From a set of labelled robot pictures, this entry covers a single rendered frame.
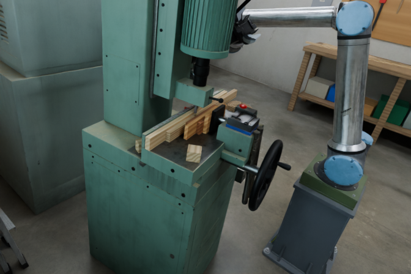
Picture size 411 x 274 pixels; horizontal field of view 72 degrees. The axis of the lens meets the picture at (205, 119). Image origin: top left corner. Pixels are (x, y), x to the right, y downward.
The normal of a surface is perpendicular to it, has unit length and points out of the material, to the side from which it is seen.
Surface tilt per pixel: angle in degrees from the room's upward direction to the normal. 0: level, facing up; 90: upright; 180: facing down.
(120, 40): 90
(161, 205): 90
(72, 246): 0
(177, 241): 90
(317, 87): 90
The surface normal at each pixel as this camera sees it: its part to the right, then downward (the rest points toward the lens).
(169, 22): -0.48, 0.34
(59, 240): 0.15, -0.88
